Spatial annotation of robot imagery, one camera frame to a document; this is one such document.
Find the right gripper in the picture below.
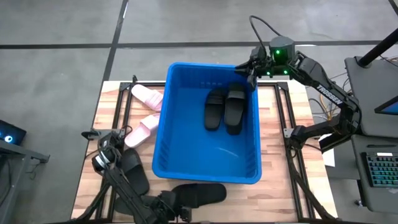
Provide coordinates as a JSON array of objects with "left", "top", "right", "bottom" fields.
[{"left": 235, "top": 45, "right": 276, "bottom": 91}]

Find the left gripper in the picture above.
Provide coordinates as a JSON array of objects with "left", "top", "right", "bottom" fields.
[{"left": 154, "top": 190, "right": 192, "bottom": 223}]

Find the pink slide sandal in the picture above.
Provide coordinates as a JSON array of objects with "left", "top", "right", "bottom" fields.
[
  {"left": 124, "top": 113, "right": 161, "bottom": 149},
  {"left": 131, "top": 83, "right": 164, "bottom": 112}
]

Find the blue plastic bin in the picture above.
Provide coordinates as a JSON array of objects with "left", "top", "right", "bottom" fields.
[{"left": 151, "top": 62, "right": 262, "bottom": 185}]

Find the black flat bar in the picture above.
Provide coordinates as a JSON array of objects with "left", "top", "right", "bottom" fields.
[{"left": 318, "top": 132, "right": 352, "bottom": 153}]

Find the white paper sheet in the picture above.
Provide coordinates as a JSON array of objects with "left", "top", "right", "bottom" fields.
[{"left": 322, "top": 135, "right": 336, "bottom": 167}]

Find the grey desk with pole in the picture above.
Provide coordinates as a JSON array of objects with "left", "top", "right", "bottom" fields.
[{"left": 344, "top": 55, "right": 398, "bottom": 139}]

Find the black round pole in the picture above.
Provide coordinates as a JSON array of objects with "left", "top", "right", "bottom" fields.
[{"left": 356, "top": 27, "right": 398, "bottom": 68}]

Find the black monitor with blue screen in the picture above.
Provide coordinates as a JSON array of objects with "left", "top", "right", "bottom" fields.
[{"left": 374, "top": 95, "right": 398, "bottom": 116}]

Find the backlit rainbow keyboard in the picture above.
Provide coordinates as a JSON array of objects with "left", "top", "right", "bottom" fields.
[{"left": 365, "top": 152, "right": 398, "bottom": 188}]

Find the dark grey side table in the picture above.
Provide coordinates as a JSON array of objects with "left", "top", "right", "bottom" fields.
[{"left": 0, "top": 139, "right": 50, "bottom": 224}]

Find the grey desk with keyboard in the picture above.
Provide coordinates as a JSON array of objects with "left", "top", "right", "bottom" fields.
[{"left": 351, "top": 134, "right": 398, "bottom": 215}]

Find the black computer with blue light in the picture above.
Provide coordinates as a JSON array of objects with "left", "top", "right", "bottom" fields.
[{"left": 0, "top": 119, "right": 27, "bottom": 146}]

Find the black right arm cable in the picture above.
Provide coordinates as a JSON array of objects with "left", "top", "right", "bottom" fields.
[{"left": 248, "top": 15, "right": 282, "bottom": 54}]

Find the orange and yellow cable bundle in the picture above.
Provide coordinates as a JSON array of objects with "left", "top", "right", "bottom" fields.
[{"left": 310, "top": 73, "right": 357, "bottom": 125}]

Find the black aluminium extrusion frame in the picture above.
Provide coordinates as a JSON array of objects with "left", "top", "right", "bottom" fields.
[{"left": 71, "top": 74, "right": 338, "bottom": 224}]

